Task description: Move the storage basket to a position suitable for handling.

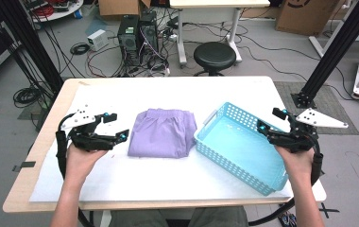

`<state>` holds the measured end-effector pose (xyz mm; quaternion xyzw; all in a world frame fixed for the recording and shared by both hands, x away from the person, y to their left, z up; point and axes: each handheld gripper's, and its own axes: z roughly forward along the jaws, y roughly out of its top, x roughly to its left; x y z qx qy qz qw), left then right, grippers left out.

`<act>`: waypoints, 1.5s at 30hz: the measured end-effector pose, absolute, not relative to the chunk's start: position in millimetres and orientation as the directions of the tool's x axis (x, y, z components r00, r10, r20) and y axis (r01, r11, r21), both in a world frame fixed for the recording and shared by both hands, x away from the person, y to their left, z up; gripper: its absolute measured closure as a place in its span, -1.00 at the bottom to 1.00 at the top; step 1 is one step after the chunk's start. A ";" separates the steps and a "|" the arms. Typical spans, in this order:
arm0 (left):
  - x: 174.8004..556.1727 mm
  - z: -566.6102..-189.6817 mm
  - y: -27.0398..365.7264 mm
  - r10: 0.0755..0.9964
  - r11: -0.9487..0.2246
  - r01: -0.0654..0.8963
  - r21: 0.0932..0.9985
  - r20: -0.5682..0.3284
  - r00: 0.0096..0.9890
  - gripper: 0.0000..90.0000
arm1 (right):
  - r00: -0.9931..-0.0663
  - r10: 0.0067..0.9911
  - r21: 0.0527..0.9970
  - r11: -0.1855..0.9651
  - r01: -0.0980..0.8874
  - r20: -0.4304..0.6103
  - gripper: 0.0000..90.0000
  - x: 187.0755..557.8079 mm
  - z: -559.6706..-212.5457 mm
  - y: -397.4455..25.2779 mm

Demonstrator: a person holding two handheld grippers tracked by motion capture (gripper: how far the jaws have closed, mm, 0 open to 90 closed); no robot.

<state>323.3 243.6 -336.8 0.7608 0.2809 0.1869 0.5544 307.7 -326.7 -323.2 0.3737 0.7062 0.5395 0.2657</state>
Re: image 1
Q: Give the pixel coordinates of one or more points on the black computer tower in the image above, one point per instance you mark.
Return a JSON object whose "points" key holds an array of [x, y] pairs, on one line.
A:
{"points": [[149, 31], [128, 38]]}

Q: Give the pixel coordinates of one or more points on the black metal frame post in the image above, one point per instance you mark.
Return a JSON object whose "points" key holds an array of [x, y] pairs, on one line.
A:
{"points": [[335, 50], [32, 41]]}

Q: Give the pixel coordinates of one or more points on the white table mat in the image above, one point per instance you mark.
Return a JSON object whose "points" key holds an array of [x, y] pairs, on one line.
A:
{"points": [[155, 179]]}

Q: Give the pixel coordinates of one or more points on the person's legs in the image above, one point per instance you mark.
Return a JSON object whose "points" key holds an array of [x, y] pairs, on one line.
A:
{"points": [[218, 219]]}

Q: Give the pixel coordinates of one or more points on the white desk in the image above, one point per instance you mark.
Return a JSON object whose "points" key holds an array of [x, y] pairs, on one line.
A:
{"points": [[218, 3]]}

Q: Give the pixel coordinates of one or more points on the white box device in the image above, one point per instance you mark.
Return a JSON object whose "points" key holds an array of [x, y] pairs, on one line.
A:
{"points": [[97, 39]]}

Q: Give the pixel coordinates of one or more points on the purple pants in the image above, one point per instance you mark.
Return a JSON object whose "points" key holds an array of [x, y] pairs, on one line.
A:
{"points": [[163, 132]]}

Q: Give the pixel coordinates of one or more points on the large cardboard box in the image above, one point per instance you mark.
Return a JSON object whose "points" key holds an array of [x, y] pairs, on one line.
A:
{"points": [[306, 15]]}

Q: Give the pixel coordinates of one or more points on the light blue plastic basket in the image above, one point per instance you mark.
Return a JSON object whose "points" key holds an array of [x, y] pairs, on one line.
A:
{"points": [[237, 148]]}

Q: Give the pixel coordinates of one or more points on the white table leg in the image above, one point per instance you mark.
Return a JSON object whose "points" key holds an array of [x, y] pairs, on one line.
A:
{"points": [[105, 219]]}

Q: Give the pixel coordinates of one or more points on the small cardboard box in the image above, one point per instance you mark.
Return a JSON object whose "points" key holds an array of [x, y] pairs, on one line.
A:
{"points": [[121, 6]]}

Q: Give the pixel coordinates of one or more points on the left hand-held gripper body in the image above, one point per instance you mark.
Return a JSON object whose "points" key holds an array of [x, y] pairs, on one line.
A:
{"points": [[88, 142]]}

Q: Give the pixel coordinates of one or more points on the person's left hand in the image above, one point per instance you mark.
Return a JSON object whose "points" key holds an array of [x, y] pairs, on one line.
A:
{"points": [[80, 164]]}

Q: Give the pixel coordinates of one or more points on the black round stool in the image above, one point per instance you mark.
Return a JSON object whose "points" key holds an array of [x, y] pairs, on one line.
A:
{"points": [[214, 56]]}

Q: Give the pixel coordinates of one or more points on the grey floor mat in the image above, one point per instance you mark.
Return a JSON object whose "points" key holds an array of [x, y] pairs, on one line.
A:
{"points": [[332, 104]]}

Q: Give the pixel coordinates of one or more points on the black tape strip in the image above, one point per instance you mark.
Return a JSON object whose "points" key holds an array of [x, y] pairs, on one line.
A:
{"points": [[26, 165]]}

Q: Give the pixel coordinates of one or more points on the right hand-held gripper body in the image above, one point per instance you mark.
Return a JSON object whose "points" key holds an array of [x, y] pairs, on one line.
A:
{"points": [[297, 140]]}

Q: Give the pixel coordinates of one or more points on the round white table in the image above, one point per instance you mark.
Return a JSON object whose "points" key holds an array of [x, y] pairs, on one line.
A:
{"points": [[70, 11]]}

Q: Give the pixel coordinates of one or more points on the person's right hand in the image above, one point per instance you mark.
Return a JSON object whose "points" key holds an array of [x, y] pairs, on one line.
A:
{"points": [[299, 164]]}

